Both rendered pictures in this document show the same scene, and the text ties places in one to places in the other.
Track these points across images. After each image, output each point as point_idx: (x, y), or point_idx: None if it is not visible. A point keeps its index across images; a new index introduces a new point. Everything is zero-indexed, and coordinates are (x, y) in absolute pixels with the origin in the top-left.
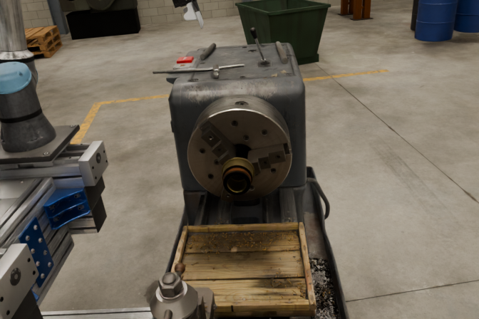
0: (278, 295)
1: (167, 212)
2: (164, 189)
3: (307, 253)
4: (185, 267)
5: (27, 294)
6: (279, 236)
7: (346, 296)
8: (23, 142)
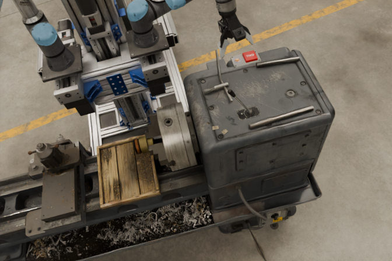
0: (108, 191)
1: None
2: (339, 90)
3: (133, 198)
4: (123, 145)
5: (83, 99)
6: (150, 182)
7: (270, 259)
8: (133, 41)
